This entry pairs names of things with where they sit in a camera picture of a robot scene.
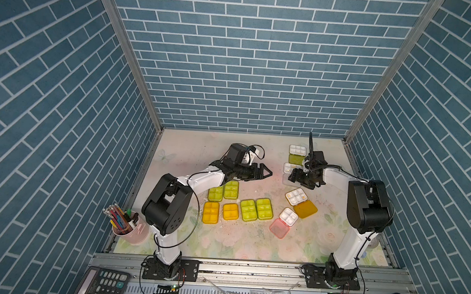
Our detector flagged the clear pillbox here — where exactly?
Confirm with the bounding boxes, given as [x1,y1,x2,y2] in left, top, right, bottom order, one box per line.
[283,163,302,186]

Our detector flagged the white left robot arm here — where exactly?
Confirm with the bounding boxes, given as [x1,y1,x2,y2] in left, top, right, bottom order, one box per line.
[141,160,273,280]

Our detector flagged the black calculator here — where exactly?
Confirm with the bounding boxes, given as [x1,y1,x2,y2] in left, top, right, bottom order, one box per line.
[74,266,131,294]

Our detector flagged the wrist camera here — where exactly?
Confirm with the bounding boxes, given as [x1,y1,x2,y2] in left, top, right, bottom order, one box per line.
[226,143,260,165]
[303,132,328,171]

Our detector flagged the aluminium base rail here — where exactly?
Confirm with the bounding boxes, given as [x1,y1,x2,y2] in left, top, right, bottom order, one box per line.
[91,253,418,294]

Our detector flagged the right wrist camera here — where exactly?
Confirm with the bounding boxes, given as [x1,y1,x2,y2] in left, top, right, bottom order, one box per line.
[303,132,328,171]

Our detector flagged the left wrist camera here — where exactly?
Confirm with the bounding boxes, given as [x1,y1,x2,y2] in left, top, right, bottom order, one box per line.
[226,143,260,165]

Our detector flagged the pink pencil cup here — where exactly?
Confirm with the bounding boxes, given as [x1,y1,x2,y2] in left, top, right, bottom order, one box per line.
[102,204,149,246]

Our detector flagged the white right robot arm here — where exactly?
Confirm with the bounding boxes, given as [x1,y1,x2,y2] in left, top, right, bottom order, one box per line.
[288,165,395,290]

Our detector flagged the green pillbox sideways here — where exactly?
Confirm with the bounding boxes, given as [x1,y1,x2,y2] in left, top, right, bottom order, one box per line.
[208,186,224,202]

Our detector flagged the green pillbox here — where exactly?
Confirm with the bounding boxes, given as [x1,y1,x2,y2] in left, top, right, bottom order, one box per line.
[288,144,307,166]
[256,198,273,220]
[240,199,258,222]
[223,180,239,200]

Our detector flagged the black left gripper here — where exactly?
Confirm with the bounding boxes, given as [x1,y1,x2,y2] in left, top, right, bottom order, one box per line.
[231,162,272,183]

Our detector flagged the small orange pillbox front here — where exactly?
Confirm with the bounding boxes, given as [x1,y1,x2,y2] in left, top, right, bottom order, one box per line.
[223,203,239,221]

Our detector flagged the pink pillbox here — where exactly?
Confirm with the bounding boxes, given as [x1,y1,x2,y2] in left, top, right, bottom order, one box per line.
[269,207,299,240]

